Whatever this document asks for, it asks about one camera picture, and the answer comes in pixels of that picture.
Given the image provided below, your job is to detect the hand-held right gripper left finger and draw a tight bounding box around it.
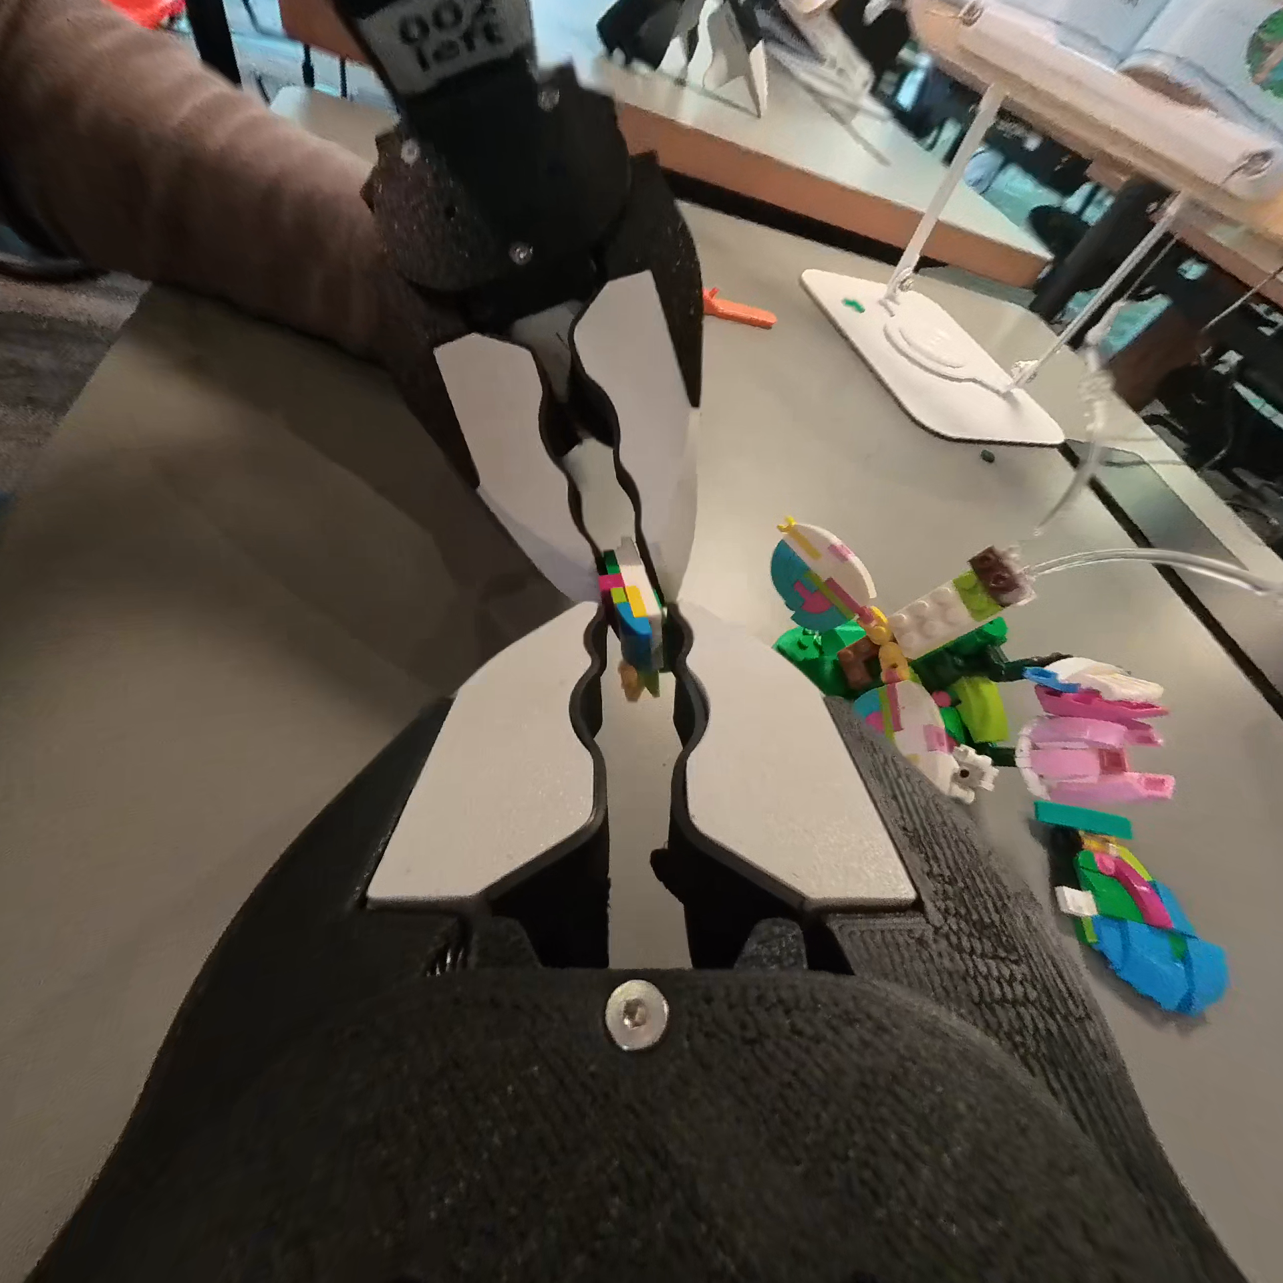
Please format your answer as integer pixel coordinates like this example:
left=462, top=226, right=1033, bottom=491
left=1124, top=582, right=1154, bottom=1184
left=365, top=599, right=614, bottom=969

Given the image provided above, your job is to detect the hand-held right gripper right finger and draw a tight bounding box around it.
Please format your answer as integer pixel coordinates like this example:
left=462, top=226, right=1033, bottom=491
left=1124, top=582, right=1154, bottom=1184
left=651, top=602, right=917, bottom=969

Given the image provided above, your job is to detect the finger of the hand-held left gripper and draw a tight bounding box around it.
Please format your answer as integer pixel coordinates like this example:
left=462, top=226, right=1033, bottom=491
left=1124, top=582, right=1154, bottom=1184
left=570, top=271, right=702, bottom=607
left=433, top=311, right=617, bottom=605

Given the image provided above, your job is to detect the small multicoloured lego wing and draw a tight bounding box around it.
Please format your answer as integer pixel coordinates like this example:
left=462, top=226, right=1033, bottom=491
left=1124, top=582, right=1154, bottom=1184
left=597, top=539, right=668, bottom=703

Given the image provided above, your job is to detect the person's left forearm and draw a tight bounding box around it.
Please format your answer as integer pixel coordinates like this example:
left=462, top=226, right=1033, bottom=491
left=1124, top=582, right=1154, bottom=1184
left=0, top=0, right=447, bottom=367

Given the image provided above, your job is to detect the lego butterfly model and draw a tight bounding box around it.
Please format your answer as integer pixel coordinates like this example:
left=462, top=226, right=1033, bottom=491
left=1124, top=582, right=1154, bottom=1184
left=768, top=515, right=1038, bottom=803

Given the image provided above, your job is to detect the pink lego flower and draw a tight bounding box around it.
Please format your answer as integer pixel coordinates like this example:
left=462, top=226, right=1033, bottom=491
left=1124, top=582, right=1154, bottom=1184
left=1015, top=656, right=1175, bottom=811

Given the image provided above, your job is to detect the blue lego wing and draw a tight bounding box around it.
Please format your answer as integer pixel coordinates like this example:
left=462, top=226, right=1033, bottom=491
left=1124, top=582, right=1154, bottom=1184
left=1032, top=800, right=1230, bottom=1017

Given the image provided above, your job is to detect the lego instruction booklet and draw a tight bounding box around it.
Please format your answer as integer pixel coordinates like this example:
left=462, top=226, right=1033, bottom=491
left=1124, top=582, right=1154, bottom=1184
left=1117, top=0, right=1283, bottom=102

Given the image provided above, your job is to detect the white folded card stand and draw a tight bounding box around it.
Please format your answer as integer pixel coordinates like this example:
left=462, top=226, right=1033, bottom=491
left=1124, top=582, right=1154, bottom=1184
left=685, top=0, right=773, bottom=111

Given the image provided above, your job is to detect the grey table with wooden edge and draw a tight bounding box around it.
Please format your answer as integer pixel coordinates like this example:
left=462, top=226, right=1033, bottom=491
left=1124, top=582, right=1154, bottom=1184
left=561, top=40, right=1053, bottom=293

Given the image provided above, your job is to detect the white desk lamp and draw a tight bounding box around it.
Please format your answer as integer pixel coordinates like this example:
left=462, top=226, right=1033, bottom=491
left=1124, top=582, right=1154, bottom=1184
left=799, top=0, right=1278, bottom=446

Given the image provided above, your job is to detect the clear plastic tube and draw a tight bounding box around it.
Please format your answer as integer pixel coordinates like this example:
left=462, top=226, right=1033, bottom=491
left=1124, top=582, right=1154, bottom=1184
left=1032, top=336, right=1115, bottom=548
left=1030, top=546, right=1283, bottom=602

